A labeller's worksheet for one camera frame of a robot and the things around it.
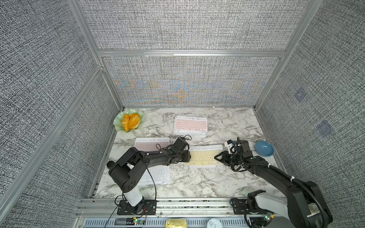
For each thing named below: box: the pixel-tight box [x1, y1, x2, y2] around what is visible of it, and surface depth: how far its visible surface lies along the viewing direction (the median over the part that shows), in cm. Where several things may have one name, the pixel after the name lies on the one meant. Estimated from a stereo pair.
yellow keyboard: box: [185, 144, 224, 168], surface depth 88 cm
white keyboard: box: [140, 165, 171, 184], surface depth 85 cm
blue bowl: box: [254, 140, 275, 158], surface depth 94 cm
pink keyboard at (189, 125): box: [172, 115, 208, 136], surface depth 106 cm
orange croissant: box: [121, 113, 141, 132], surface depth 102 cm
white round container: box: [206, 218, 223, 228], surface depth 66 cm
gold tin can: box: [165, 218, 188, 228], surface depth 67 cm
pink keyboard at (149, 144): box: [134, 137, 170, 152], surface depth 100 cm
